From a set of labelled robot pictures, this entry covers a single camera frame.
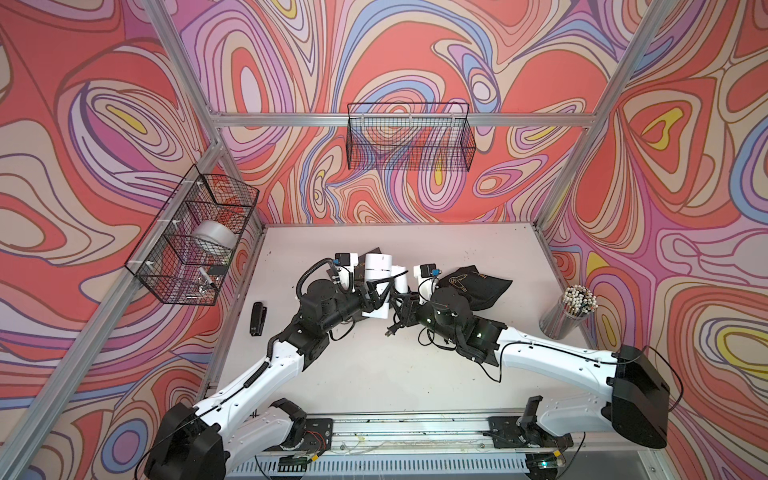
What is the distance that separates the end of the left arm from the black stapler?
364 millimetres

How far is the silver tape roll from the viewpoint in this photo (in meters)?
0.74

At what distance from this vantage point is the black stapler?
0.90 metres

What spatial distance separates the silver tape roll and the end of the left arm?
0.96 feet

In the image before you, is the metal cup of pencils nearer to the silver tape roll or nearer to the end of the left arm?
the end of the left arm

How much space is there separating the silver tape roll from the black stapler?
0.28 m

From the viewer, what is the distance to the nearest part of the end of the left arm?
0.57m

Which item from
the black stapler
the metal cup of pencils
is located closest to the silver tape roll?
the black stapler
